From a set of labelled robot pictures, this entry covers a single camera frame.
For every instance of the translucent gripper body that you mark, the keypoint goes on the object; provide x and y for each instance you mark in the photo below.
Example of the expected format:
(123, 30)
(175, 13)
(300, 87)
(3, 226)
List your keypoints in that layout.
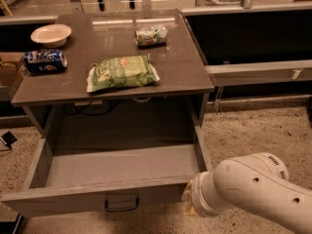
(197, 193)

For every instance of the grey wooden drawer cabinet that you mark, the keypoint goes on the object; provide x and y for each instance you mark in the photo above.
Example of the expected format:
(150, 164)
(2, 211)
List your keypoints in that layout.
(104, 36)

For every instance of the white paper bowl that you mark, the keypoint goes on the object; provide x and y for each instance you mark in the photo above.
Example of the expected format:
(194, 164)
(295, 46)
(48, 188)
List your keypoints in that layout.
(51, 36)

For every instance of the black metal drawer handle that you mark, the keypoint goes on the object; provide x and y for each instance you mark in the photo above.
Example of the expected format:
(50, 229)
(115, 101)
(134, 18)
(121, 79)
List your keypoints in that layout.
(115, 207)

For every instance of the small black floor device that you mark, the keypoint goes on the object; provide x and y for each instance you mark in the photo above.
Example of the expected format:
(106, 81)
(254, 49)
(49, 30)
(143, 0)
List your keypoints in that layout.
(8, 139)

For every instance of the grey top drawer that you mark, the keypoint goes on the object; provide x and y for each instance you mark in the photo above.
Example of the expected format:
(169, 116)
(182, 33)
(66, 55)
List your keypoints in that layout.
(73, 174)

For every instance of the blue pepsi can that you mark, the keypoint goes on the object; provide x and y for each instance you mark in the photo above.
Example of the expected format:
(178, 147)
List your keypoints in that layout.
(45, 61)

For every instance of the cardboard box at left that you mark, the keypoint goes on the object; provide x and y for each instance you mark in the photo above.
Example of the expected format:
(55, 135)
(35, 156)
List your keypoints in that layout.
(10, 65)

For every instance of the metal railing beam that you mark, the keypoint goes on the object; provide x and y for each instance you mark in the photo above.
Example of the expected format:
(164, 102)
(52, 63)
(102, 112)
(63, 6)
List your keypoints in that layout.
(260, 72)

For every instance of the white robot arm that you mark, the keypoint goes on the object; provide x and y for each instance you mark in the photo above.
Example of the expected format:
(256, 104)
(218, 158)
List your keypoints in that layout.
(257, 184)

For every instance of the green chip bag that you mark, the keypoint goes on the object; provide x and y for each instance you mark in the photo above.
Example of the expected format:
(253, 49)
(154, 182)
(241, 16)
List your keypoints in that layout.
(122, 72)

